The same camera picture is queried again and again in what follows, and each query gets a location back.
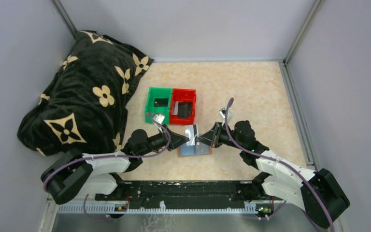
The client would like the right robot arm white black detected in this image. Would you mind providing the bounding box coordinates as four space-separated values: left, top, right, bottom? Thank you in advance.
192 120 350 229

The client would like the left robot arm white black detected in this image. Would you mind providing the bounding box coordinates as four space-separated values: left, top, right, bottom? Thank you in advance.
41 125 189 204

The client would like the brown leather card holder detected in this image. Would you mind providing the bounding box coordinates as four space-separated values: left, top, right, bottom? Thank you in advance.
177 143 212 157

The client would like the silver credit card black stripe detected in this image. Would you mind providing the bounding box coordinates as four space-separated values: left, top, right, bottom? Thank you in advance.
185 124 199 146

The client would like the red plastic bin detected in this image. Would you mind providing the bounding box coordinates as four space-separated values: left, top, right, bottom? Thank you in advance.
169 88 197 125

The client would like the black floral blanket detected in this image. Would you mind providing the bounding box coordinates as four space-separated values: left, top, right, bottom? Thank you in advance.
17 30 153 156

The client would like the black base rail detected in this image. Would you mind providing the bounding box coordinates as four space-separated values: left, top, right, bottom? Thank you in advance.
95 181 278 202

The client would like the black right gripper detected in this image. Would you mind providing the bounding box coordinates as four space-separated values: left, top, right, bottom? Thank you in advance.
196 122 244 150

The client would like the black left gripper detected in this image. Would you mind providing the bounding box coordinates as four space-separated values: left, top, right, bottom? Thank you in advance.
139 124 190 156

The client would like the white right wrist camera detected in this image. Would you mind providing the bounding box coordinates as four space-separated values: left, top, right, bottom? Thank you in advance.
219 108 232 120

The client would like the black card in red bin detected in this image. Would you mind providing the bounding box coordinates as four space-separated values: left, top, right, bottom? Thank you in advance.
173 101 192 118

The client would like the green plastic bin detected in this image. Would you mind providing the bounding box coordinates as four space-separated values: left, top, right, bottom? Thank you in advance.
144 87 172 124

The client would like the black card in green bin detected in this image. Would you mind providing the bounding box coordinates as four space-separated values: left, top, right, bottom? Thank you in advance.
154 98 169 107

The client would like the aluminium frame rail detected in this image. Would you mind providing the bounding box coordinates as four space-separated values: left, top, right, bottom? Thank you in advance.
278 60 317 168

